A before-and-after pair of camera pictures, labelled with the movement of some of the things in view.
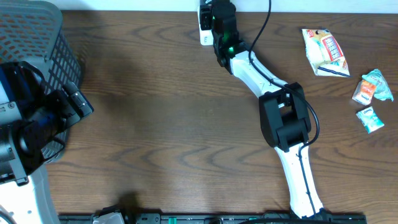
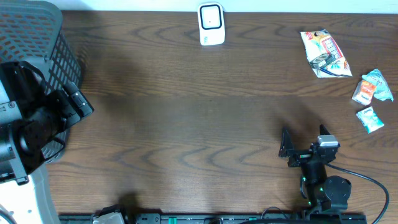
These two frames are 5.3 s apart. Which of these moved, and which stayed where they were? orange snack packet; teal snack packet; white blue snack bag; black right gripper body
Moved: black right gripper body
Stayed: orange snack packet; teal snack packet; white blue snack bag
